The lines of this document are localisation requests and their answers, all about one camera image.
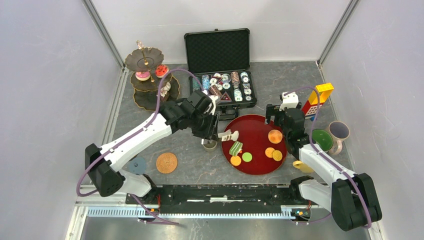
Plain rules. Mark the green bowl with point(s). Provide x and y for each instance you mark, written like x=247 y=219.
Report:
x=323 y=139

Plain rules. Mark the orange peach bun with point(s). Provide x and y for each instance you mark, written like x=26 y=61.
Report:
x=275 y=136

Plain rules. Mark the red frosted donut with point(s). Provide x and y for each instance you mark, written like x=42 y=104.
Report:
x=161 y=70

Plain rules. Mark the black poker chip case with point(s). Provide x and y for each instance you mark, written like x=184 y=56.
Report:
x=220 y=61

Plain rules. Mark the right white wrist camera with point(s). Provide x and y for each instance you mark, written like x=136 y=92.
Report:
x=288 y=100

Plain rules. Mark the three-tier dessert stand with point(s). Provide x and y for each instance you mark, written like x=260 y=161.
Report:
x=145 y=94

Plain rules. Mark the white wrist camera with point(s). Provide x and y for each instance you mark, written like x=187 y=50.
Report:
x=288 y=100
x=212 y=106

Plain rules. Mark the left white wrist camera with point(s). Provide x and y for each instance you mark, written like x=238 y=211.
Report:
x=212 y=106

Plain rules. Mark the orange round biscuit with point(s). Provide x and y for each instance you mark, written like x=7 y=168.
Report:
x=269 y=152

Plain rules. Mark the orange waffle biscuit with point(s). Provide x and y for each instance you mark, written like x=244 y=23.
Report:
x=277 y=155

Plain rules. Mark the yellow round cookie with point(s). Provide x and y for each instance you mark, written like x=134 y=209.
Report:
x=235 y=160

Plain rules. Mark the toy block tower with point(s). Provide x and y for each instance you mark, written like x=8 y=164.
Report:
x=317 y=99

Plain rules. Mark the small grey-green cup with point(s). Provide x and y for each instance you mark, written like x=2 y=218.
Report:
x=209 y=145

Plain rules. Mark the blue round coaster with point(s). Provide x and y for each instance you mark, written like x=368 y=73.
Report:
x=137 y=165

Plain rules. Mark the red round tray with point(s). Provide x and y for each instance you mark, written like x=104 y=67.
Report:
x=253 y=133

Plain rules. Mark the yellow cup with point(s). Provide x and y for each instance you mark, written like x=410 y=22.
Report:
x=304 y=168

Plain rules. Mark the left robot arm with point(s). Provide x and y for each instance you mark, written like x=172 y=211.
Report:
x=104 y=164

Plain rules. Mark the white rectangular pastry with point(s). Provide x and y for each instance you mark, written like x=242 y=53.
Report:
x=236 y=148

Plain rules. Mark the beige purple mug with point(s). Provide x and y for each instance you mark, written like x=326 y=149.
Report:
x=339 y=132

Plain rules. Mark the green macaron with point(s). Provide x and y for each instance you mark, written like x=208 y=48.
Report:
x=247 y=157

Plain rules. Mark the white striped donut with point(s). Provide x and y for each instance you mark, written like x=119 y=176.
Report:
x=165 y=89

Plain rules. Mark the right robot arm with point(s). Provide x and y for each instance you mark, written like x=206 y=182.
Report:
x=350 y=198

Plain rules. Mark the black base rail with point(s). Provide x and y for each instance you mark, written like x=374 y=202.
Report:
x=224 y=201

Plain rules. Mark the chocolate cake slice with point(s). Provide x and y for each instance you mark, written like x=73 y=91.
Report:
x=164 y=96

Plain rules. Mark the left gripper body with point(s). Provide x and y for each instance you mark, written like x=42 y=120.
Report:
x=204 y=125

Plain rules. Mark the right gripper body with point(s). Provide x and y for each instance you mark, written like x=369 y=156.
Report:
x=273 y=110

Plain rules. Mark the woven coaster front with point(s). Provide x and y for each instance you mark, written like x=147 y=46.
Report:
x=166 y=163

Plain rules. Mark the pink frosted donut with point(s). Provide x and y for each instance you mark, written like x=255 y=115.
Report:
x=142 y=76

